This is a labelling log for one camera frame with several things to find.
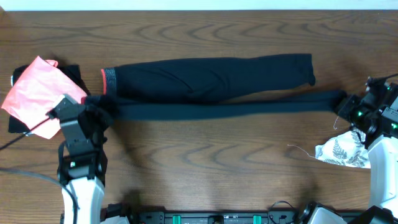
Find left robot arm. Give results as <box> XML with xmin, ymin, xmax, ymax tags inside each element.
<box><xmin>55</xmin><ymin>101</ymin><xmax>113</xmax><ymax>224</ymax></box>

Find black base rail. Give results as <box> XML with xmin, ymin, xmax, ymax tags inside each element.
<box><xmin>60</xmin><ymin>203</ymin><xmax>355</xmax><ymax>224</ymax></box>

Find left black cable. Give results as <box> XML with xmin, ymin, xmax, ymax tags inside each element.
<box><xmin>0</xmin><ymin>116</ymin><xmax>80</xmax><ymax>224</ymax></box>

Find white fern print cloth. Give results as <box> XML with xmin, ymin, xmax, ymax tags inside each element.
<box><xmin>287</xmin><ymin>116</ymin><xmax>373</xmax><ymax>169</ymax></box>

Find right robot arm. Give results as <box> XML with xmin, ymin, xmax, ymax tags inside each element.
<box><xmin>336</xmin><ymin>77</ymin><xmax>397</xmax><ymax>224</ymax></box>

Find black folded garment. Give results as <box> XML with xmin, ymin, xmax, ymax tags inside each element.
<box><xmin>8</xmin><ymin>65</ymin><xmax>90</xmax><ymax>134</ymax></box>

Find black leggings with red waistband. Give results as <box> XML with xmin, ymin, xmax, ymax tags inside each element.
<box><xmin>84</xmin><ymin>54</ymin><xmax>346</xmax><ymax>121</ymax></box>

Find pink folded cloth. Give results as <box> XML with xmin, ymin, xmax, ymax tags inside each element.
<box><xmin>1</xmin><ymin>57</ymin><xmax>87</xmax><ymax>139</ymax></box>

